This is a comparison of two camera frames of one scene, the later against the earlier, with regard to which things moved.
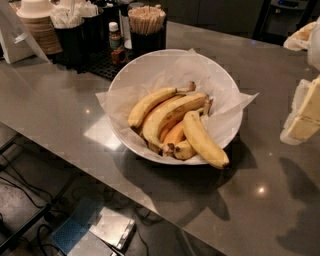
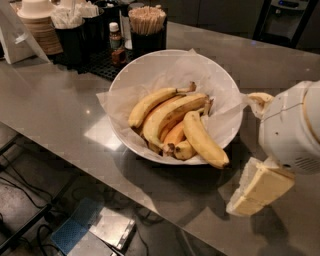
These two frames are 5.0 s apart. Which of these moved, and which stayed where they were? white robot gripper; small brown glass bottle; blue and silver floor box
Moved: white robot gripper
Stayed: blue and silver floor box; small brown glass bottle
